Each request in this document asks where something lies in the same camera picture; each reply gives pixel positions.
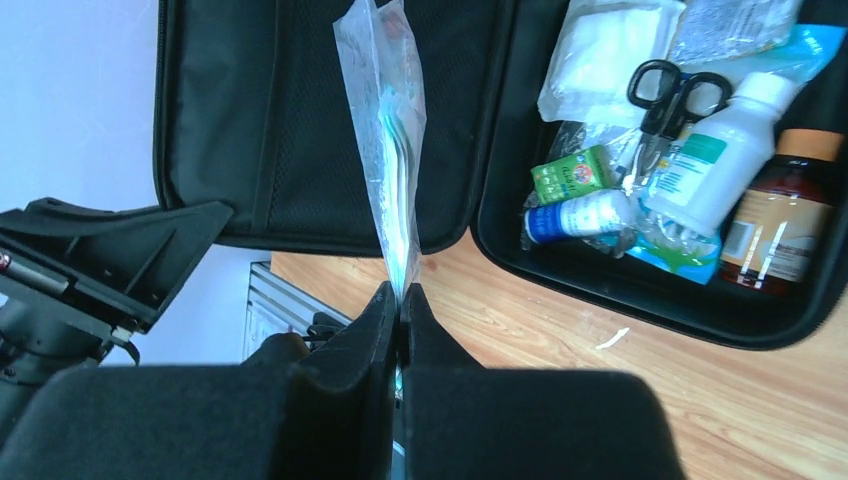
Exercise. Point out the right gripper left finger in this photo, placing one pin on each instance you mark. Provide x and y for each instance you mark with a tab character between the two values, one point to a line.
287	412

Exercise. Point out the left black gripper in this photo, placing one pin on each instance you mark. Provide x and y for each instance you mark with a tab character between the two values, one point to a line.
81	281

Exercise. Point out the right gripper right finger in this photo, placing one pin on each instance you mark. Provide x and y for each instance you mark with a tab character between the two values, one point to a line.
467	421

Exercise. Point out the red black medicine kit case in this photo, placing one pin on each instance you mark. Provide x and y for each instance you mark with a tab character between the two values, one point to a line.
251	110

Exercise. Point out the blue labelled bandage roll bag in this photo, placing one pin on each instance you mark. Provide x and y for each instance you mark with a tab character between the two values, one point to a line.
600	219

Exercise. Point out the small green medicine box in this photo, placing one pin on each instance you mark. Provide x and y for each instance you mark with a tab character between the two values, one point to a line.
572	176

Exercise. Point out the teal blister pack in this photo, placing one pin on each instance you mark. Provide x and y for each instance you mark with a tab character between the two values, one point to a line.
384	85

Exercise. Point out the black handled scissors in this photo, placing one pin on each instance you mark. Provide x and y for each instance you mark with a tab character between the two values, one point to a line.
662	90

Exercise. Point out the white gauze packet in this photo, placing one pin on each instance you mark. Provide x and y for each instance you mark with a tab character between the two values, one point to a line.
599	47

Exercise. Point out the clear bag of swabs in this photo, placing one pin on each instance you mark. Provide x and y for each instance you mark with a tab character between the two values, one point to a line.
713	30

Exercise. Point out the brown medicine bottle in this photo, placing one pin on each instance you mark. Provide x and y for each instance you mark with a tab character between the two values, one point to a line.
781	216

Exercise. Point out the white lotion bottle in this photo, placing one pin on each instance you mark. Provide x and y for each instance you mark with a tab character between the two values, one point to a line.
722	154

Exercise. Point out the teal packet in case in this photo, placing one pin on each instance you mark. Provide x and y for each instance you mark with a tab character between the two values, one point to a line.
809	55

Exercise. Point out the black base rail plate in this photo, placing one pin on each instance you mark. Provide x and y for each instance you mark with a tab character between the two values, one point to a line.
275	306

